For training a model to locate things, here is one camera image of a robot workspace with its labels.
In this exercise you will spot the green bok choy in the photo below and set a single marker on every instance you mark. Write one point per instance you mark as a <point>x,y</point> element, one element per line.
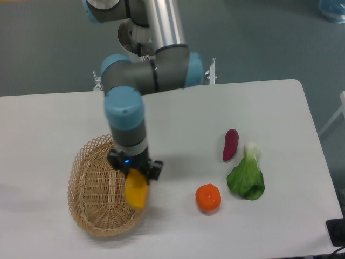
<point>246,179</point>

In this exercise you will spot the woven wicker basket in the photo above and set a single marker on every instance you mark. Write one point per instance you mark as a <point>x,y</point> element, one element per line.
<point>96,192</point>

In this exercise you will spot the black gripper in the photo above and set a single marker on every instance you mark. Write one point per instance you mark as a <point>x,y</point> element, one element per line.
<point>122,161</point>

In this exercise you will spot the white furniture right edge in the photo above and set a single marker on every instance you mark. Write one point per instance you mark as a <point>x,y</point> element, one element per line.
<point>335,120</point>

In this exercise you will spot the purple sweet potato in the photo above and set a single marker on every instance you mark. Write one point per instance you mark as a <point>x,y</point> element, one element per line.
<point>230,144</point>

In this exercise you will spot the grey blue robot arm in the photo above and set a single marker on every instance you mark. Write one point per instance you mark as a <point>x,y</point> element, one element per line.
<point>154,30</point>

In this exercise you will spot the black device at table edge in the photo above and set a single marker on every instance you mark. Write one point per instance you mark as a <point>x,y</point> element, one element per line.
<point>335,229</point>

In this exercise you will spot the orange tangerine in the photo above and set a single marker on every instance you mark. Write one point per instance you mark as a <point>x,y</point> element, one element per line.
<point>208,197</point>

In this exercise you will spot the yellow mango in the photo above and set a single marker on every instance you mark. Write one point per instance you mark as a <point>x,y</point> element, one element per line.
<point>136,189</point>

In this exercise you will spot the blue object top right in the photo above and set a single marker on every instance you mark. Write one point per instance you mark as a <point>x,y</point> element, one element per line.
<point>333,10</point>

